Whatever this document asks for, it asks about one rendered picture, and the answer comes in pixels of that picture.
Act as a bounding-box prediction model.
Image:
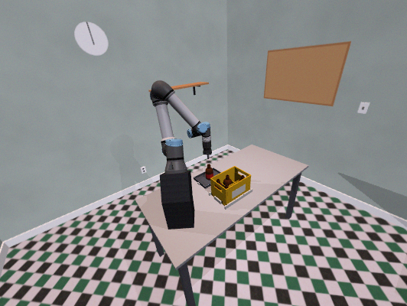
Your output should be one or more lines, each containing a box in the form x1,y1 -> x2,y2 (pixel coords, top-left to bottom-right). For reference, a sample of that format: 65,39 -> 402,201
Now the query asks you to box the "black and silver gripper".
202,136 -> 212,159

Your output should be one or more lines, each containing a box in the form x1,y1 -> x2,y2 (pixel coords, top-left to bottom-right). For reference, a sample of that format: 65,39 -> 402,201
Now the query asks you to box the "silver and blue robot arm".
150,80 -> 210,174

